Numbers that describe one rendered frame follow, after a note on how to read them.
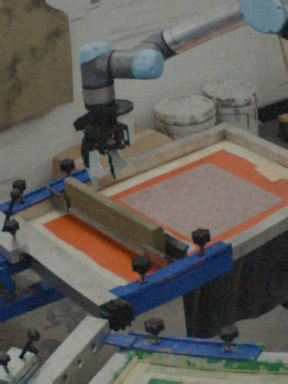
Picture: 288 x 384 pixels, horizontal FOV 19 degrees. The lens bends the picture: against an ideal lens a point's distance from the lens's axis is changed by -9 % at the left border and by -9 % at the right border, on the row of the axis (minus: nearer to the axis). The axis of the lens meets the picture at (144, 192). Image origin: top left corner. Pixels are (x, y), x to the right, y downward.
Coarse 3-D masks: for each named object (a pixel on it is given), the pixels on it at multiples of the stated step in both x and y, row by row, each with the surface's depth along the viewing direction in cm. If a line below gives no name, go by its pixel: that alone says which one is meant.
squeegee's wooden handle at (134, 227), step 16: (80, 192) 228; (96, 192) 225; (80, 208) 231; (96, 208) 224; (112, 208) 218; (112, 224) 220; (128, 224) 213; (144, 224) 209; (144, 240) 210; (160, 240) 208
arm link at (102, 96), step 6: (84, 90) 204; (90, 90) 203; (96, 90) 202; (102, 90) 203; (108, 90) 203; (114, 90) 206; (84, 96) 205; (90, 96) 203; (96, 96) 203; (102, 96) 203; (108, 96) 204; (114, 96) 206; (84, 102) 205; (90, 102) 204; (96, 102) 204; (102, 102) 204; (108, 102) 205
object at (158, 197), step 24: (192, 168) 256; (216, 168) 255; (240, 168) 253; (120, 192) 248; (144, 192) 246; (168, 192) 245; (192, 192) 243; (216, 192) 242; (72, 216) 239; (144, 216) 235; (72, 240) 227; (96, 240) 226
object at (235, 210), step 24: (240, 192) 240; (264, 192) 238; (168, 216) 233; (192, 216) 232; (216, 216) 230; (240, 216) 228; (264, 216) 226; (192, 240) 221; (216, 240) 219; (120, 264) 214
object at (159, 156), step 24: (168, 144) 264; (192, 144) 265; (240, 144) 266; (264, 144) 258; (120, 168) 253; (144, 168) 257; (24, 216) 238; (48, 240) 221; (240, 240) 210; (264, 240) 214; (72, 264) 209
